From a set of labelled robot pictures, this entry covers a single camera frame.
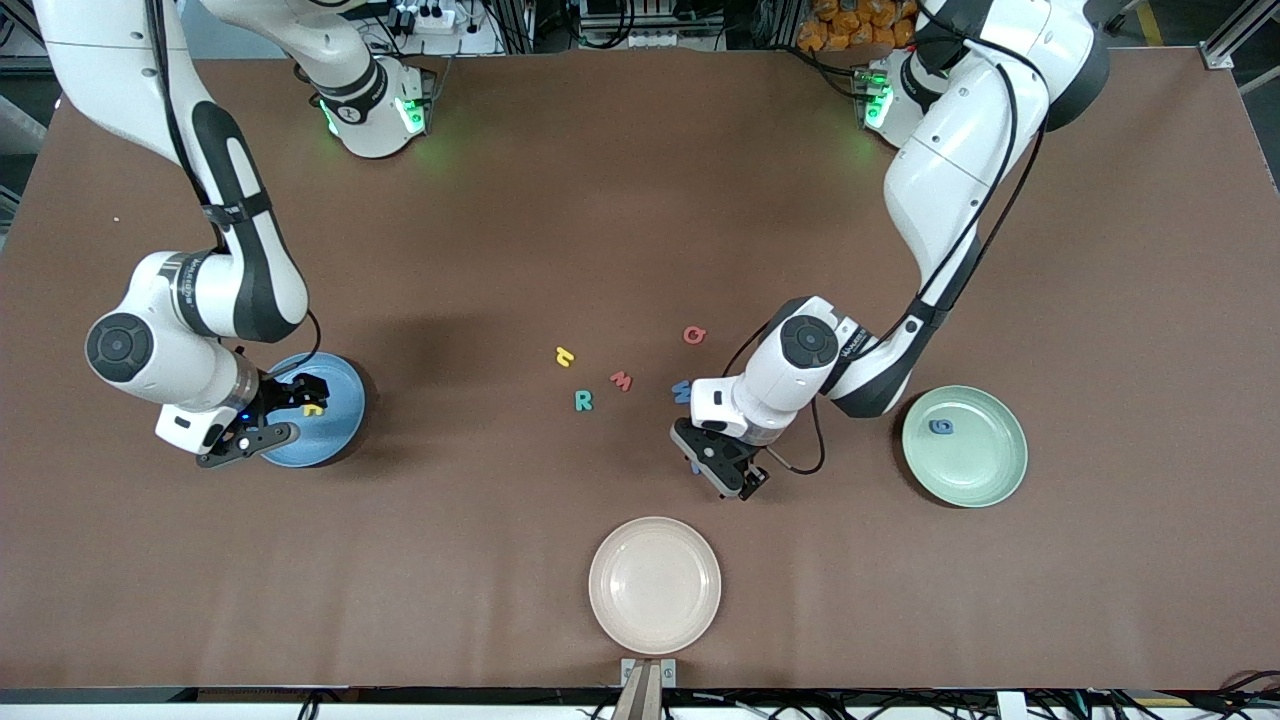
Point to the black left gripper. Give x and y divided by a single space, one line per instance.
750 488

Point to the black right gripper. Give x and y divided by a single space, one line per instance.
275 393

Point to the pink foam letter Q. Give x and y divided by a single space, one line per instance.
686 334

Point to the blue foam letter g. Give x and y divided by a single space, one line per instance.
941 430

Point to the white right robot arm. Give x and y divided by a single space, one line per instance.
130 90

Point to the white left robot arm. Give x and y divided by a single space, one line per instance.
960 150

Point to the blue plate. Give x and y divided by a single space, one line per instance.
335 440

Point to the beige plate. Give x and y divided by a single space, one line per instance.
655 585

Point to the green plate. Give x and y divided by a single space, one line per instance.
965 465

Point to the blue foam letter W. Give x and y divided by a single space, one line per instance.
680 392

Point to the red foam letter m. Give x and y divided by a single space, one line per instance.
621 381

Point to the teal foam letter R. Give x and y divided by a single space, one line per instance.
579 401

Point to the white power strip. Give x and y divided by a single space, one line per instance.
435 20

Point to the orange snack bags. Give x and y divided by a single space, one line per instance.
850 25

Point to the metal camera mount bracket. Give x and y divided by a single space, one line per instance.
648 690

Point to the aluminium frame profile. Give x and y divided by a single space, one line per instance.
1228 45

